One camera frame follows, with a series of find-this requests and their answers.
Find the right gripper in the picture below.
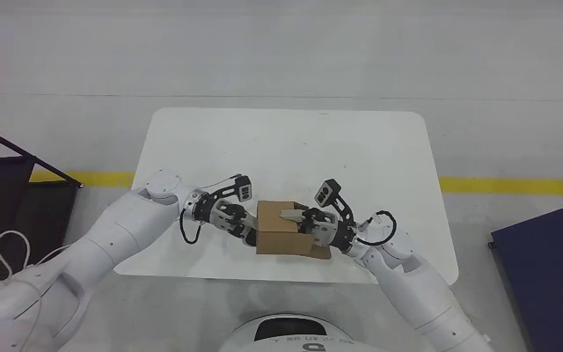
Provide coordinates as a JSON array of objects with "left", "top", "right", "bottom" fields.
[{"left": 278, "top": 207, "right": 358, "bottom": 253}]

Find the thin white cable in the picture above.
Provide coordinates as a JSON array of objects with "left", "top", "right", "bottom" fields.
[{"left": 0, "top": 230, "right": 74, "bottom": 352}]

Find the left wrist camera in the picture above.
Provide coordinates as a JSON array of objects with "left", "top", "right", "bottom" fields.
[{"left": 198, "top": 173, "right": 254, "bottom": 204}]

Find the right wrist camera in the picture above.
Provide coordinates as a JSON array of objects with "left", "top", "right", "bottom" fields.
[{"left": 313, "top": 178, "right": 356, "bottom": 226}]

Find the black cable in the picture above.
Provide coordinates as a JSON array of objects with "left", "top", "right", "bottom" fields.
[
  {"left": 355, "top": 209, "right": 398, "bottom": 247},
  {"left": 178, "top": 206, "right": 204, "bottom": 246}
]

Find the robot body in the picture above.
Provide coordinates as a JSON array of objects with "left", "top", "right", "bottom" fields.
[{"left": 217, "top": 312, "right": 380, "bottom": 352}]

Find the small brown carton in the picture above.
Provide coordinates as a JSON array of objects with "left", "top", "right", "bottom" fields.
[{"left": 255, "top": 200, "right": 333, "bottom": 260}]

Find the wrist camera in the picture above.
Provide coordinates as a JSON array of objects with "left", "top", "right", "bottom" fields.
[
  {"left": 198, "top": 173, "right": 254, "bottom": 204},
  {"left": 313, "top": 178, "right": 356, "bottom": 226}
]

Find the black frame rack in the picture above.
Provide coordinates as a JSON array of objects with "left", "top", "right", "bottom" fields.
[{"left": 0, "top": 136, "right": 84, "bottom": 281}]

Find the dark blue panel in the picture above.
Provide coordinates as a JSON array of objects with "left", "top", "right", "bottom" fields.
[{"left": 487, "top": 208, "right": 563, "bottom": 352}]

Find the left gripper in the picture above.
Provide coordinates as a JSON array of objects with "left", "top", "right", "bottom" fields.
[{"left": 183, "top": 191, "right": 260, "bottom": 248}]

